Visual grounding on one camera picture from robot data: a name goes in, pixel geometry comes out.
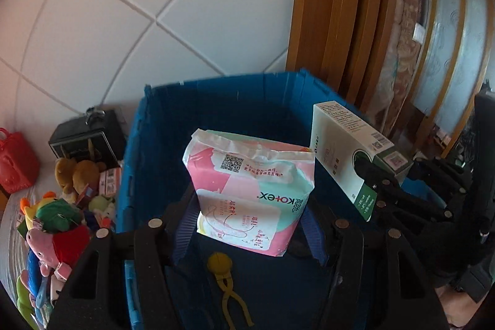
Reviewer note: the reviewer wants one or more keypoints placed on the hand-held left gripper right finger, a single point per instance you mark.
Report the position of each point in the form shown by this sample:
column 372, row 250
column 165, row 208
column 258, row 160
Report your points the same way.
column 314, row 233

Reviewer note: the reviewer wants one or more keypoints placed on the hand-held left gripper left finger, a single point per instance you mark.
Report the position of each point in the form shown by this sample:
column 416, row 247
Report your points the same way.
column 185, row 233

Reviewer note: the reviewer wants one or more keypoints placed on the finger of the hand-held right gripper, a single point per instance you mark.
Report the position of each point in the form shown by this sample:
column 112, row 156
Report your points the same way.
column 386, row 194
column 444, row 175

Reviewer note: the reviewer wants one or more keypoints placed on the green white carton box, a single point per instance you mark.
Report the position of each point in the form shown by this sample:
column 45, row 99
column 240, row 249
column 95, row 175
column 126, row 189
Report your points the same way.
column 340, row 144

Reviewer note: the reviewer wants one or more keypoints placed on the pink teal sanitary pad pack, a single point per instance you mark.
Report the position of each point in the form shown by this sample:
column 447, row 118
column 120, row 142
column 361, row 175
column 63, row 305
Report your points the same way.
column 247, row 191

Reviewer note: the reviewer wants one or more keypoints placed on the blue plastic crate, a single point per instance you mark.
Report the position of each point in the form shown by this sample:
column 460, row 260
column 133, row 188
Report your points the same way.
column 232, row 109

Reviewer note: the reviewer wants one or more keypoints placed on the yellow plastic toy clip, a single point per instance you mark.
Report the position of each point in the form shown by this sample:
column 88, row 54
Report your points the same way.
column 218, row 263

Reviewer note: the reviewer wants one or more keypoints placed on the pale green plush toy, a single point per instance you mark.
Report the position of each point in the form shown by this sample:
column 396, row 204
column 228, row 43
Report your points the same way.
column 101, row 204

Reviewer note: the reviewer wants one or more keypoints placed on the red white small box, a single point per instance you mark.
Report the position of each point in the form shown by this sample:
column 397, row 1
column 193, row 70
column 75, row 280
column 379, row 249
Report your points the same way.
column 110, row 181

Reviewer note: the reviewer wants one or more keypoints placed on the wooden glass partition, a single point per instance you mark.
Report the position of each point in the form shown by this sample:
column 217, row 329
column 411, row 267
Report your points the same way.
column 456, row 44

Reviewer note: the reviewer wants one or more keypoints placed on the brown teddy bear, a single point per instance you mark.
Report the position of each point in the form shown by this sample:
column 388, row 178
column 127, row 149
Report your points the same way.
column 81, row 173

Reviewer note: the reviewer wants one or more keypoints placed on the pink pig plush toy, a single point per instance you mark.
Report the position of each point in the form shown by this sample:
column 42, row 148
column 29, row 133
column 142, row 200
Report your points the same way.
column 58, row 245

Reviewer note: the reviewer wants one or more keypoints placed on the rolled patterned carpet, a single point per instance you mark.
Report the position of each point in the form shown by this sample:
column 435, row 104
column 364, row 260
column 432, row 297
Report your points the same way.
column 406, row 44

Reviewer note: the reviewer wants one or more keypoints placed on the black metal box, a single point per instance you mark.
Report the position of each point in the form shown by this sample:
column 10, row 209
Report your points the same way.
column 77, row 136

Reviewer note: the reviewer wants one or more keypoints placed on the yellow duck plush toy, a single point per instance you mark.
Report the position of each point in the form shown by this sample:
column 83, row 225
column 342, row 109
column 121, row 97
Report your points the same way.
column 33, row 208

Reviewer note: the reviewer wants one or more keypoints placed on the blue plastic toy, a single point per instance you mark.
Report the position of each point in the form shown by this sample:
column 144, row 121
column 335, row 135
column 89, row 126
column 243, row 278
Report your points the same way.
column 36, row 283

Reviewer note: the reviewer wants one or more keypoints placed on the red plastic bag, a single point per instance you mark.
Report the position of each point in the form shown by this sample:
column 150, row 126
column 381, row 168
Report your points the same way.
column 17, row 163

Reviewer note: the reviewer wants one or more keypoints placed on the wooden wall frame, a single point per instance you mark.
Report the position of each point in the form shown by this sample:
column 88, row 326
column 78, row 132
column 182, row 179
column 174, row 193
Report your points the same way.
column 328, row 24

